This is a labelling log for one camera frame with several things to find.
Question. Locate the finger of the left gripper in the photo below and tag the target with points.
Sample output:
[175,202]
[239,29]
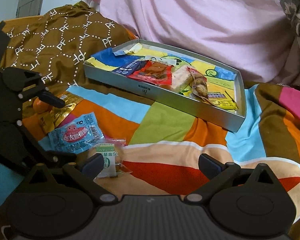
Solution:
[50,99]

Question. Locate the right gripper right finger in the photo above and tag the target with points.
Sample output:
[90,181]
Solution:
[220,176]

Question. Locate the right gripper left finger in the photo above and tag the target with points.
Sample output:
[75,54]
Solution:
[83,175]

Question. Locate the orange mandarin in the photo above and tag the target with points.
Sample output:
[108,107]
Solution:
[40,107]

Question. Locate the gold foil snack packet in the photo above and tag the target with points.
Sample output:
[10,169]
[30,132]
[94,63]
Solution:
[51,119]

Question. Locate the green label biscuit packet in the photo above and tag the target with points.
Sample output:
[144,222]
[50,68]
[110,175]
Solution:
[113,157]

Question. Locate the light blue sausage packet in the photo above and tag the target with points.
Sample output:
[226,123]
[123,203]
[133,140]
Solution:
[77,136]

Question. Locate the yellow snack bar packet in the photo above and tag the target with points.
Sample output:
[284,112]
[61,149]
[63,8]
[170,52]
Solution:
[222,100]

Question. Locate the quail egg snack packet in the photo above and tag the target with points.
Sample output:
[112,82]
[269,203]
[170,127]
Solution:
[199,85]

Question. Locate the rice cracker bar packet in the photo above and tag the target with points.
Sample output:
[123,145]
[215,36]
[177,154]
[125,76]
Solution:
[180,79]

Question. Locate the red spicy snack packet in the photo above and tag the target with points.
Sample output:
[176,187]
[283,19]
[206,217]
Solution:
[155,73]

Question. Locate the cream cartoon-man snack packet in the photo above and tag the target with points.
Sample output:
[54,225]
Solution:
[163,60]

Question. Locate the brown PF patterned pillow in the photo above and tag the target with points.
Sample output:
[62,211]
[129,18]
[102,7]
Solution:
[57,44]

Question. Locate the colourful cartoon bed blanket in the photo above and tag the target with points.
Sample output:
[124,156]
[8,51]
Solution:
[163,145]

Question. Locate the grey shallow box tray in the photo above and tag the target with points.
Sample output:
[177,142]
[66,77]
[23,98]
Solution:
[230,120]

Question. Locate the pink hanging sheet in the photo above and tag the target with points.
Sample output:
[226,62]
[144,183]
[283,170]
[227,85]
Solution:
[253,36]

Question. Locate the wooden bed frame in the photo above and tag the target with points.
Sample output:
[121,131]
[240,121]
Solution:
[16,22]

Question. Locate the grey wall cabinet door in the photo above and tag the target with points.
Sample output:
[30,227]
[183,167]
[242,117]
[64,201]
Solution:
[27,8]

